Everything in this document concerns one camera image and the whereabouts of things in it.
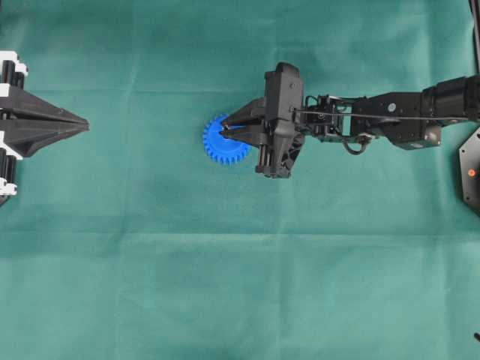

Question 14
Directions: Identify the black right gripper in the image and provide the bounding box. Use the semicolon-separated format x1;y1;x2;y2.
220;62;305;179

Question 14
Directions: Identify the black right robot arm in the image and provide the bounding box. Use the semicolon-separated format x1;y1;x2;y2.
220;62;479;179

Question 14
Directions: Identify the green table cloth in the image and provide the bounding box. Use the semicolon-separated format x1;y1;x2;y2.
1;1;479;359

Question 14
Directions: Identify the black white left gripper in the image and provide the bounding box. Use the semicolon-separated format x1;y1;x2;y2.
1;51;89;205

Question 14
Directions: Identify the blue plastic gear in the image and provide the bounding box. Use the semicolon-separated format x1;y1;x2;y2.
202;113;251;166

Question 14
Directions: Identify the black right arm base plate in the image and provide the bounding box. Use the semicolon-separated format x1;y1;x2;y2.
458;128;480;215

